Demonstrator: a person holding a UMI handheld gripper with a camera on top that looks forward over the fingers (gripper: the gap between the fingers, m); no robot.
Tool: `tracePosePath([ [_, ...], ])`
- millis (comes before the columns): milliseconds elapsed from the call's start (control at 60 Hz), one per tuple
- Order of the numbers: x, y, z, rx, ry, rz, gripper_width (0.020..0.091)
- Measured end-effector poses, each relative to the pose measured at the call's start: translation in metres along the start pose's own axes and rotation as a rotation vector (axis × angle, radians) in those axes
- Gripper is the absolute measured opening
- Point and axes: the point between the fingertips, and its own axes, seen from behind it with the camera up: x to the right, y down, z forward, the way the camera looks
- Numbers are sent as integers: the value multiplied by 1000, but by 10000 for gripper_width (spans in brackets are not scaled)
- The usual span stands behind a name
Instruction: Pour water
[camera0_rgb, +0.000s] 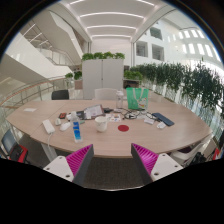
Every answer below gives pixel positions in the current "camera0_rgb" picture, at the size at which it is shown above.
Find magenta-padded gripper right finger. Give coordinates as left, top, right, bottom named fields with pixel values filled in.
left=130, top=143, right=184, bottom=186

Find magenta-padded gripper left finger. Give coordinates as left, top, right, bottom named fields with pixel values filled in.
left=43, top=143, right=95, bottom=187

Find clear blue-labelled water bottle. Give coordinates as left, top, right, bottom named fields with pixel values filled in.
left=69, top=111, right=84, bottom=144

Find white swivel chair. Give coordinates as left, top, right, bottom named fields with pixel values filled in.
left=169, top=139, right=208, bottom=168

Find small white box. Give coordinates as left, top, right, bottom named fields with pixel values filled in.
left=143, top=116, right=156, bottom=125

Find red and black chair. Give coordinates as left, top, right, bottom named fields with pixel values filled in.
left=0, top=129, right=29, bottom=164

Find flat round red coaster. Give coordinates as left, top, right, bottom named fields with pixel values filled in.
left=117, top=124, right=130, bottom=133

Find white paper-look mug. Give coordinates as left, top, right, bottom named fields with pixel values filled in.
left=94, top=115, right=109, bottom=133

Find brown clipboard with papers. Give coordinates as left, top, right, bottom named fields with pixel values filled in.
left=83, top=104, right=106, bottom=120

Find colourful sticker card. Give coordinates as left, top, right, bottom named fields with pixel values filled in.
left=108, top=113, right=123, bottom=123

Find black office chair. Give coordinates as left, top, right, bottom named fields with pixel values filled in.
left=51, top=89, right=70, bottom=101

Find green tote bag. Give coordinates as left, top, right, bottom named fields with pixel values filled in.
left=125, top=87, right=150, bottom=111

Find clear shaker bottle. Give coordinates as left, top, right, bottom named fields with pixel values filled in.
left=115, top=89, right=125, bottom=110

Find white office chair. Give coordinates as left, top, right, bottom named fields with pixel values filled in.
left=94, top=87, right=118, bottom=101

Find green hedge plant row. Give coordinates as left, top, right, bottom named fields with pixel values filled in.
left=123, top=61, right=224, bottom=118

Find potted green plants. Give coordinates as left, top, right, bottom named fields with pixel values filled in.
left=64, top=70, right=83, bottom=81

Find white cabinet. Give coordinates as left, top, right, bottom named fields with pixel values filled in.
left=81, top=59, right=125, bottom=100

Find green plants atop cabinet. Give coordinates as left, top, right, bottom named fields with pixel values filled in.
left=81, top=51, right=126, bottom=62

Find ceiling light strips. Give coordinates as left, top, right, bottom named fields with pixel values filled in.
left=68, top=0, right=156, bottom=39

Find black cable bundle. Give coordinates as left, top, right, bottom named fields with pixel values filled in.
left=119, top=108, right=158, bottom=121

